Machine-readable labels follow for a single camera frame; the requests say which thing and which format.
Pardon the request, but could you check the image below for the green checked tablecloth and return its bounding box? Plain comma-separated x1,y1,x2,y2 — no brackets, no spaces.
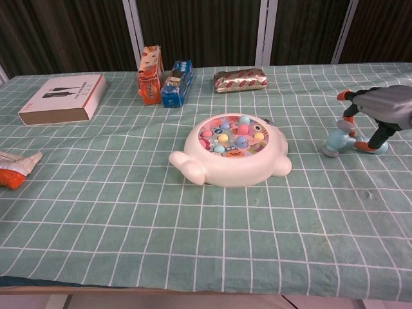
0,62,412,289

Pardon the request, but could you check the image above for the brown patterned snack bag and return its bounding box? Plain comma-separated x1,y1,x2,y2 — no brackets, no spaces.
212,68,268,94

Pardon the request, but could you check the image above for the white seal-shaped toy game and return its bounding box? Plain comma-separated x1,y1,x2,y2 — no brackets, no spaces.
169,113,293,188

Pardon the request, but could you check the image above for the orange snack carton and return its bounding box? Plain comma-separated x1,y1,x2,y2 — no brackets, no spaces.
137,44,165,106

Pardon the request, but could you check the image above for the white box with cable print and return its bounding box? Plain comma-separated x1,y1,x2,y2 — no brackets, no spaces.
17,74,108,126

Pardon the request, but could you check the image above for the orange-tipped silver right robot hand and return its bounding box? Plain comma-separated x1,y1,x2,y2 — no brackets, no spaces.
336,84,412,153

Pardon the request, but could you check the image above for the blue cookie box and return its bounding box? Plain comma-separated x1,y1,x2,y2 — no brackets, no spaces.
160,59,194,108

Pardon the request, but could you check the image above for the orange and white snack pouch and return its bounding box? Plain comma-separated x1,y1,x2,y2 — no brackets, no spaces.
0,150,44,189

